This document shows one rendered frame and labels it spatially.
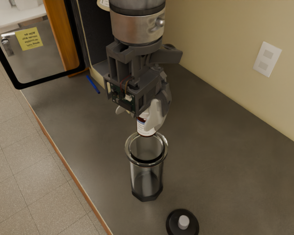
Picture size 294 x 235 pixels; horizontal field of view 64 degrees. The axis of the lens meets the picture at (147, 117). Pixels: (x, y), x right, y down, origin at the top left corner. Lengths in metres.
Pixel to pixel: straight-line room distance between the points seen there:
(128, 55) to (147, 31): 0.04
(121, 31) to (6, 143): 2.09
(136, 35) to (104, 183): 0.57
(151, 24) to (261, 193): 0.66
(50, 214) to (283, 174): 1.47
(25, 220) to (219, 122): 1.45
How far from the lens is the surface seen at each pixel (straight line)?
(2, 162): 2.24
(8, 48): 1.01
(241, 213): 0.80
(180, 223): 0.68
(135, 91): 0.36
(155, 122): 0.45
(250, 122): 1.02
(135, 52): 0.34
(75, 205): 1.84
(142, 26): 0.32
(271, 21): 0.92
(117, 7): 0.32
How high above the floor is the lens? 1.65
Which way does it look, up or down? 48 degrees down
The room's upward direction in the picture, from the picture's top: straight up
